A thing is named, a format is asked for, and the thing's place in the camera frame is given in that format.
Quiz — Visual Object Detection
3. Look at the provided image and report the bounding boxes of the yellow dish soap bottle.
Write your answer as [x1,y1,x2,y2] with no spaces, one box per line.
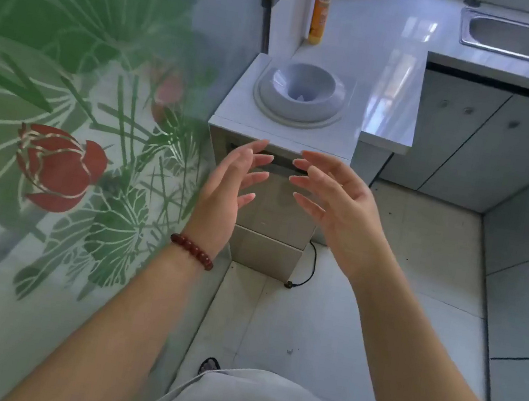
[307,0,334,48]

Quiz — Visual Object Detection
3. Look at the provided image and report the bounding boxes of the steel sink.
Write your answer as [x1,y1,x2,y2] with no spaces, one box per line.
[455,7,529,68]

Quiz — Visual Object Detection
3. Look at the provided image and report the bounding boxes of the grey metal glass frame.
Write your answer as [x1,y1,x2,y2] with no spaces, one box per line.
[253,2,276,54]

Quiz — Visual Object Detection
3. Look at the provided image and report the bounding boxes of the red bead bracelet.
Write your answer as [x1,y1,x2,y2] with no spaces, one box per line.
[166,232,219,272]

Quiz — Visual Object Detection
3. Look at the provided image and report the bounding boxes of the person's right forearm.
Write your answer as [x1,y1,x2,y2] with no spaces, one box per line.
[330,251,529,401]

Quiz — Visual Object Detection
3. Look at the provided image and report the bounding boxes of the black shoe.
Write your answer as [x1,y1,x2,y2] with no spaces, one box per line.
[197,355,223,379]

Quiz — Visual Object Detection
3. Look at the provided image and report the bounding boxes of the black power cable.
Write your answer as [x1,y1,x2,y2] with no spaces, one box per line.
[283,238,320,294]

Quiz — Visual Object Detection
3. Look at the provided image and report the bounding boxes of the white water dispenser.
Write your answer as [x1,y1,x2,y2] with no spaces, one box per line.
[185,45,374,292]

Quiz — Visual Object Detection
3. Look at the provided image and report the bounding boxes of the floral printed glass door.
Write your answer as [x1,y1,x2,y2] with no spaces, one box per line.
[0,0,272,401]

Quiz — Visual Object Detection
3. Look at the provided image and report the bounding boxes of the person's left forearm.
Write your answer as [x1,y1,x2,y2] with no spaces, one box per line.
[5,214,226,401]

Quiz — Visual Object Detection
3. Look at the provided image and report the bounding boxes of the person's right hand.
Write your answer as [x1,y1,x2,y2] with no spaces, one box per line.
[274,148,403,290]

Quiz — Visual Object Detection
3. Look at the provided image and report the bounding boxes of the white stone countertop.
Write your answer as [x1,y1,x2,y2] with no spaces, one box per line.
[279,0,529,176]

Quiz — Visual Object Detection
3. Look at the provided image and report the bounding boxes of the person's left hand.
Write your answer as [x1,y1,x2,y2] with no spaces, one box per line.
[179,128,279,269]

